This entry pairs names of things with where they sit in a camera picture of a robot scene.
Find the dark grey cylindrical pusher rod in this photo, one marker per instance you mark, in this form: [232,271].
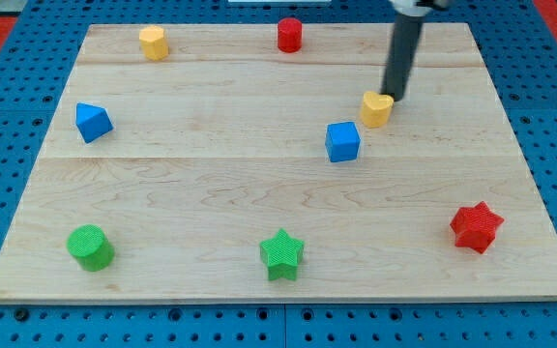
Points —
[404,42]

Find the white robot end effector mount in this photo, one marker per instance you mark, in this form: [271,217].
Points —
[419,8]

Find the yellow heart block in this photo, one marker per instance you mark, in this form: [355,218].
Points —
[376,109]

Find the red cylinder block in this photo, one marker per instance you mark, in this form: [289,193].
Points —
[289,34]

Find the blue cube block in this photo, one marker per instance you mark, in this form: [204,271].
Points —
[342,141]

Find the red star block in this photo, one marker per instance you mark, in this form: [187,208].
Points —
[475,227]

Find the light wooden board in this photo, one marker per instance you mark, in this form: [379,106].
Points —
[221,144]

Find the green star block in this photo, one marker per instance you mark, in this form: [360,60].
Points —
[282,255]

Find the yellow hexagon block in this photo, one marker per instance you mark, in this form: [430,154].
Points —
[153,42]

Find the blue triangular prism block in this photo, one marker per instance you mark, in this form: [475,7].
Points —
[92,121]

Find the green cylinder block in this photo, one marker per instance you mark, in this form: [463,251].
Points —
[90,248]

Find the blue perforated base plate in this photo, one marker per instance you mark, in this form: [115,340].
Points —
[520,53]

